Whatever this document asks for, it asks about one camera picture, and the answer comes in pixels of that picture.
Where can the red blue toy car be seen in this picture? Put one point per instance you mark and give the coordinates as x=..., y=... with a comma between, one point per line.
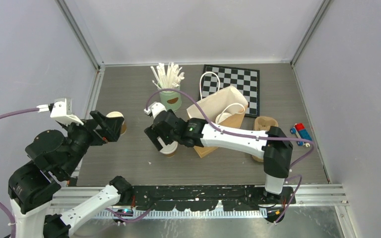
x=300, y=131

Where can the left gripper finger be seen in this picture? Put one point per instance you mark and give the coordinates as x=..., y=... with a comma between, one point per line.
x=114, y=128
x=98, y=118

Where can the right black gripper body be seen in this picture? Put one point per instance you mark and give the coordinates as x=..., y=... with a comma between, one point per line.
x=167, y=139

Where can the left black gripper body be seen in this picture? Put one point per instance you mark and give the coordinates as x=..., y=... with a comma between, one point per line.
x=94, y=136

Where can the black white chessboard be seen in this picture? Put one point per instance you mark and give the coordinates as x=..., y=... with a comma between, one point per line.
x=246, y=80

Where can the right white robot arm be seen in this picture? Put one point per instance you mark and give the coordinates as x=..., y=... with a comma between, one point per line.
x=273, y=146

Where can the stack of paper cups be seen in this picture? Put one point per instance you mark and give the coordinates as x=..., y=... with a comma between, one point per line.
x=118, y=120

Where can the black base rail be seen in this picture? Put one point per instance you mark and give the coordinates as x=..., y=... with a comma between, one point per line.
x=203, y=197

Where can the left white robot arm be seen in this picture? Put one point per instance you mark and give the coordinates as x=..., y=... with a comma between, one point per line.
x=53, y=158

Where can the stack of pulp cup carriers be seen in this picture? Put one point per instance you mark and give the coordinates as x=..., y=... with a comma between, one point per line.
x=263, y=123

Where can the brown paper bag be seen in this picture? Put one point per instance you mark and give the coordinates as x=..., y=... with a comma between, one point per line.
x=213, y=104

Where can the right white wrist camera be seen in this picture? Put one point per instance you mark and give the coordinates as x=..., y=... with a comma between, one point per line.
x=154, y=109

